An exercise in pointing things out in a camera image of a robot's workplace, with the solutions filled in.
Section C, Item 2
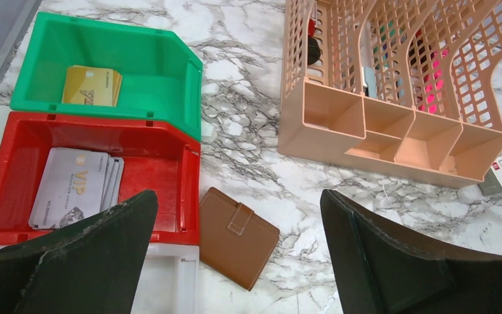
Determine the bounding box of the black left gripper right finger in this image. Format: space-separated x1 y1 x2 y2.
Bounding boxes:
320 190 502 313

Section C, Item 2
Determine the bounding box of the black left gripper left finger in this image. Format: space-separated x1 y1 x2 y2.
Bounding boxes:
0 190 159 313

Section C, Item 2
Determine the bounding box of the white plastic bin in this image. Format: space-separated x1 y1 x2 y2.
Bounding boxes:
0 244 199 313

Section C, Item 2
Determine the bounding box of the red plastic bin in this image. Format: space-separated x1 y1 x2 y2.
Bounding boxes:
0 111 201 245

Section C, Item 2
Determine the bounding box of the brown leather card holder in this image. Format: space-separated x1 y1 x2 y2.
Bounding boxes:
199 187 280 290

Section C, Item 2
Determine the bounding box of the peach plastic file organizer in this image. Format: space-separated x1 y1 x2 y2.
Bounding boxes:
278 1 502 188

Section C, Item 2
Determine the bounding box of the green plastic bin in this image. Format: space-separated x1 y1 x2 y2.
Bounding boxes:
10 12 203 140

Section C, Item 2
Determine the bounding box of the silver VIP card stack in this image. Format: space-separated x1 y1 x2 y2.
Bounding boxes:
28 147 125 230

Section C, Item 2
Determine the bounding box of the gold credit card stack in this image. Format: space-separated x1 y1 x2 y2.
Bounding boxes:
61 65 123 107

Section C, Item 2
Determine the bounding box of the pink marker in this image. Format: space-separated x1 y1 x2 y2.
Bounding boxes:
417 49 448 114

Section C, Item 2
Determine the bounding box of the black round object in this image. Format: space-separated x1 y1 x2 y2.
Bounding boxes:
307 36 321 65

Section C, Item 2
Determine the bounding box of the red round stamp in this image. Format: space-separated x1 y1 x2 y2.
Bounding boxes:
307 18 316 37

